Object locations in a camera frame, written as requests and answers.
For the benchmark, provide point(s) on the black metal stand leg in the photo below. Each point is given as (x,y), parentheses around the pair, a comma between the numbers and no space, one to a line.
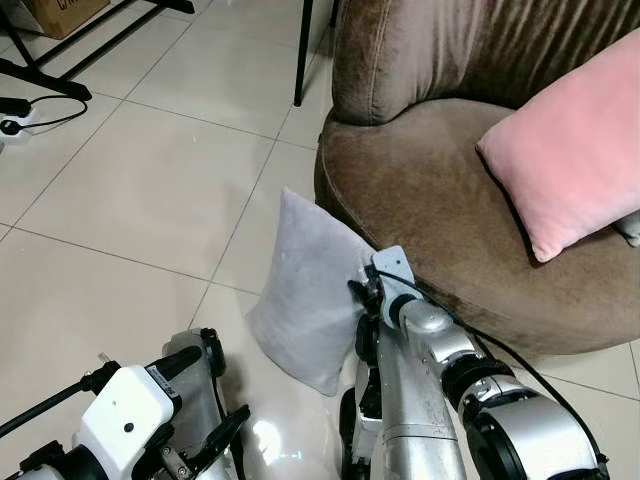
(303,50)

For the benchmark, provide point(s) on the large grey pillow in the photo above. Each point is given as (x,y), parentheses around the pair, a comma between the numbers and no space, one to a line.
(305,290)

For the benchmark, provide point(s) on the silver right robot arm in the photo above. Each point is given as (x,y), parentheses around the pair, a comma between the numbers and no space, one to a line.
(525,430)

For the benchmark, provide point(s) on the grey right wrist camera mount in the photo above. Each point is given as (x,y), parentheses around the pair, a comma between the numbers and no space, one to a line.
(392,270)

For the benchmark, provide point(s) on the brown velvet round sofa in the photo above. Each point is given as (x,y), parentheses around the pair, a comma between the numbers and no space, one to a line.
(430,190)

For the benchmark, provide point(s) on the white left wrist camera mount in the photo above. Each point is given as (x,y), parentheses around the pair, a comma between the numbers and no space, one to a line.
(125,415)

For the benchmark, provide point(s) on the brown cardboard box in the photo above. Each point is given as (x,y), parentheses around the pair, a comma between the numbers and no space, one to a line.
(65,14)

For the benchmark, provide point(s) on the white power strip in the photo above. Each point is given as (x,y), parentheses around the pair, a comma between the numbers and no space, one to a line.
(14,118)

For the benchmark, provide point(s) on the small grey cushion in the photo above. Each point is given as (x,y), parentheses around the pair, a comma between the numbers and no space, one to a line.
(630,229)

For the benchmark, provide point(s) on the black metal floor frame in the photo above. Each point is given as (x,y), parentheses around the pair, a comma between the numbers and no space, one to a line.
(50,78)

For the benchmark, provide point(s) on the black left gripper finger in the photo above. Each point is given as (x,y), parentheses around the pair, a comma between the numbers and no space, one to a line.
(180,361)
(225,432)

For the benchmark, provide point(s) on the silver right robot leg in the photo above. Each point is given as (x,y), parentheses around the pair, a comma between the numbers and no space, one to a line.
(410,410)

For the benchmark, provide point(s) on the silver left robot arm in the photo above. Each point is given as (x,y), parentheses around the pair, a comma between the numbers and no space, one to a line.
(45,465)

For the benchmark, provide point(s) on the pink pillow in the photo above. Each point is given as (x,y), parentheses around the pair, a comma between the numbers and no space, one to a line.
(570,150)

